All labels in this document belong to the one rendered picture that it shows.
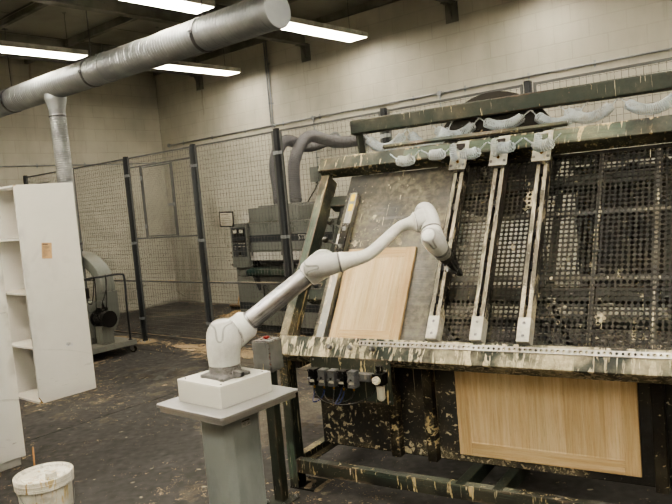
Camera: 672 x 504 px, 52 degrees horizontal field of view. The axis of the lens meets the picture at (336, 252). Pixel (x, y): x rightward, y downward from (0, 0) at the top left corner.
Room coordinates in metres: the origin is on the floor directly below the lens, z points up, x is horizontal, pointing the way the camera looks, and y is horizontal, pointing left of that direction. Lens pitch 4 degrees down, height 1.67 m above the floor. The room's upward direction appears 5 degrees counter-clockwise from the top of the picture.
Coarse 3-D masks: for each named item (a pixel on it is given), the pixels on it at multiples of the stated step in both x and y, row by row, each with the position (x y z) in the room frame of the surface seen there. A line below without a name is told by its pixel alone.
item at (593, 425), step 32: (480, 384) 3.54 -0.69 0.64; (512, 384) 3.45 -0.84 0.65; (544, 384) 3.36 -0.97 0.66; (576, 384) 3.28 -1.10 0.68; (608, 384) 3.20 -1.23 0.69; (480, 416) 3.54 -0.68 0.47; (512, 416) 3.45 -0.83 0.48; (544, 416) 3.37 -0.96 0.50; (576, 416) 3.28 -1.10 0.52; (608, 416) 3.20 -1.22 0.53; (480, 448) 3.55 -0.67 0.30; (512, 448) 3.46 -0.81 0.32; (544, 448) 3.37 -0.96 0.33; (576, 448) 3.29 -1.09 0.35; (608, 448) 3.21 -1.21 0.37; (640, 448) 3.14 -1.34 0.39
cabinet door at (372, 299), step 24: (384, 264) 3.92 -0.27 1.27; (408, 264) 3.83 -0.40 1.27; (360, 288) 3.91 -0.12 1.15; (384, 288) 3.83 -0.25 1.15; (408, 288) 3.76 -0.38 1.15; (336, 312) 3.91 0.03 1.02; (360, 312) 3.83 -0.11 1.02; (384, 312) 3.75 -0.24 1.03; (336, 336) 3.82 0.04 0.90; (360, 336) 3.74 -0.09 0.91; (384, 336) 3.66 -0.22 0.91
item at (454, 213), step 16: (464, 160) 3.90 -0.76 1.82; (464, 176) 3.91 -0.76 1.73; (464, 192) 3.90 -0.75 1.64; (448, 208) 3.83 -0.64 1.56; (448, 224) 3.77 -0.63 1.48; (448, 240) 3.74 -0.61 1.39; (448, 272) 3.63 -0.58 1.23; (448, 288) 3.62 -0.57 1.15; (432, 304) 3.56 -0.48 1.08; (432, 320) 3.51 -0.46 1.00; (432, 336) 3.46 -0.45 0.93
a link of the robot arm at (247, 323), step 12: (300, 276) 3.48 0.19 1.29; (276, 288) 3.51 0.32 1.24; (288, 288) 3.48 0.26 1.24; (300, 288) 3.49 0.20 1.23; (264, 300) 3.50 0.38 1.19; (276, 300) 3.48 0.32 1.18; (288, 300) 3.50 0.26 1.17; (240, 312) 3.53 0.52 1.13; (252, 312) 3.49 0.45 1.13; (264, 312) 3.48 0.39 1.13; (240, 324) 3.46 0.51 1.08; (252, 324) 3.49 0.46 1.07; (252, 336) 3.50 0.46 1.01
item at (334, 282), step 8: (352, 208) 4.23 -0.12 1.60; (352, 216) 4.21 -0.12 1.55; (352, 224) 4.20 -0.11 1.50; (344, 248) 4.10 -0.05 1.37; (336, 280) 4.00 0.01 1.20; (328, 288) 4.00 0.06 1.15; (336, 288) 3.99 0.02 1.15; (328, 296) 3.97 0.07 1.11; (336, 296) 3.99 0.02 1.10; (328, 304) 3.94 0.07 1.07; (328, 312) 3.91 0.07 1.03; (320, 320) 3.91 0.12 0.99; (328, 320) 3.90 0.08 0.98; (320, 328) 3.88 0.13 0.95; (328, 328) 3.89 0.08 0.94; (320, 336) 3.85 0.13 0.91
